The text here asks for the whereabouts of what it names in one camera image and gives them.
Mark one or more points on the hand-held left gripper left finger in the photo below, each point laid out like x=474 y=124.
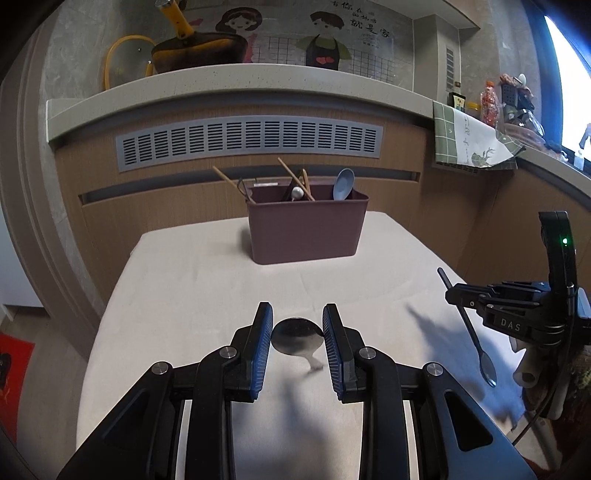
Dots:
x=264 y=350

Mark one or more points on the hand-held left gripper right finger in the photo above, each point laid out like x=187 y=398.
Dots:
x=330 y=350

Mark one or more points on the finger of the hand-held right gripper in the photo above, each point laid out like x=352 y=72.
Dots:
x=461 y=300
x=517 y=290

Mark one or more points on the large steel spoon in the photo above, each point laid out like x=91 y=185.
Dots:
x=295 y=337

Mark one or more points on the mauve plastic utensil holder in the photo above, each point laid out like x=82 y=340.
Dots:
x=304 y=226

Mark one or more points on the person's right forearm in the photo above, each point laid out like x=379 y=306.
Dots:
x=577 y=378

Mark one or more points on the person's right hand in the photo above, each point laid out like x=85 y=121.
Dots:
x=526 y=364

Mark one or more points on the white tablecloth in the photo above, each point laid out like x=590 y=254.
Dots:
x=207 y=286

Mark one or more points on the pink dish basket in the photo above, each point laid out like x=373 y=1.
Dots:
x=521 y=136

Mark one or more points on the green checked towel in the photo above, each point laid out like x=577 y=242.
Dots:
x=461 y=138

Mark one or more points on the light wooden chopstick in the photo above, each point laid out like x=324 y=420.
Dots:
x=295 y=177
x=233 y=184

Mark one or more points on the window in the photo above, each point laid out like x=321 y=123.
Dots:
x=568 y=92

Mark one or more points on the jar with yellow lid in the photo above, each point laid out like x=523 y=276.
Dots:
x=473 y=109

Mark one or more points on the bottle with orange cap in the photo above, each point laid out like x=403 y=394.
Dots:
x=489 y=104

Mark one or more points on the black box grater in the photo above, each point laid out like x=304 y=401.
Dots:
x=509 y=96

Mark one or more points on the grey vent grille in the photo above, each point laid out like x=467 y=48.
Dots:
x=249 y=141

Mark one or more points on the red floor mat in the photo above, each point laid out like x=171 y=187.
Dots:
x=14 y=367

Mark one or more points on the grey stone counter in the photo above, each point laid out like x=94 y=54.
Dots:
x=231 y=87

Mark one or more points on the grey range hood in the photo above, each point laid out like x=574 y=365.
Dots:
x=448 y=11

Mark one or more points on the glass lid with yellow rim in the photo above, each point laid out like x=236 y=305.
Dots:
x=124 y=60

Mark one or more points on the small wall vent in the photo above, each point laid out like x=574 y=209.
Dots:
x=450 y=69

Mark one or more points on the cartoon wall poster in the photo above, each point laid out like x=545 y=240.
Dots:
x=286 y=41

